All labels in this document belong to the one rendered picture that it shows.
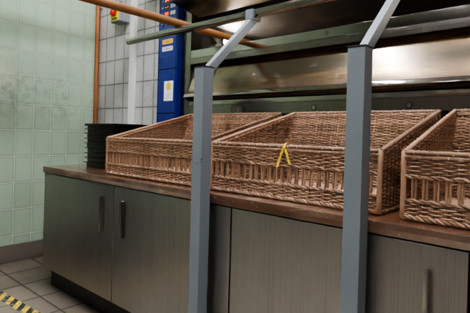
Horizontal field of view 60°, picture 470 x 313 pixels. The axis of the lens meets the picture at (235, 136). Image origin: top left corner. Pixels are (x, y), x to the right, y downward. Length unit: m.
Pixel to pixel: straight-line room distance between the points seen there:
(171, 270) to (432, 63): 1.08
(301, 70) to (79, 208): 1.09
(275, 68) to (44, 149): 1.53
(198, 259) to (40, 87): 1.75
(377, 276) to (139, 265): 0.87
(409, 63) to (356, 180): 0.70
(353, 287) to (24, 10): 2.32
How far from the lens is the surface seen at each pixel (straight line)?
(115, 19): 2.62
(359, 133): 0.89
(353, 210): 0.91
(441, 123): 1.24
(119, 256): 1.66
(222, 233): 1.22
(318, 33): 1.69
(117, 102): 2.64
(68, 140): 2.75
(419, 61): 1.51
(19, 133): 2.63
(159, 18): 1.62
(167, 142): 1.45
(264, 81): 1.79
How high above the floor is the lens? 0.76
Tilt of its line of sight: level
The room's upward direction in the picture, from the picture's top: 2 degrees clockwise
